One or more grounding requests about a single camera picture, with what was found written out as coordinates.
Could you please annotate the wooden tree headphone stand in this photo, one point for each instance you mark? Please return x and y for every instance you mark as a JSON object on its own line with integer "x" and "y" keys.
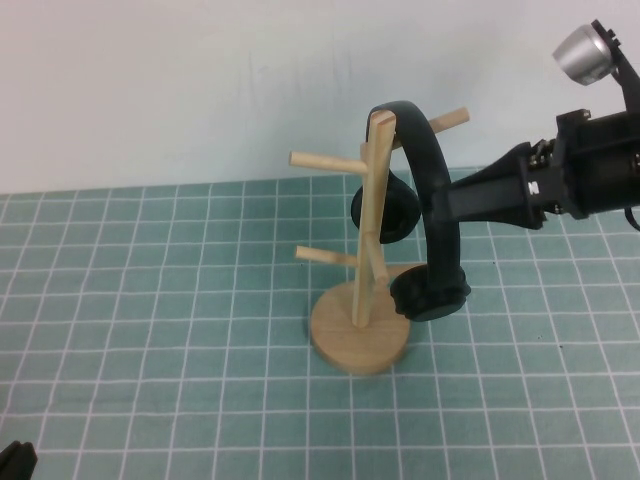
{"x": 360, "y": 342}

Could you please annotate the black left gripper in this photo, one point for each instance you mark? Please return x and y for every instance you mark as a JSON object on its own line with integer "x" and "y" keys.
{"x": 17, "y": 462}

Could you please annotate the teal white-grid tablecloth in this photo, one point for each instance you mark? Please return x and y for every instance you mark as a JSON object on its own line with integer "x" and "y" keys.
{"x": 150, "y": 310}

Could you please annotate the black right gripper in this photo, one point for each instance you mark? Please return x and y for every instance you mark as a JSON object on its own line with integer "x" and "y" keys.
{"x": 600, "y": 165}

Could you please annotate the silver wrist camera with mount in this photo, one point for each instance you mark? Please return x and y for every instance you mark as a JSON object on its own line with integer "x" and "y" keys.
{"x": 580, "y": 50}

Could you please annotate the black over-ear headphones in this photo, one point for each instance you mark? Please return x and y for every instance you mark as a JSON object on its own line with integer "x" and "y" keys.
{"x": 441, "y": 260}

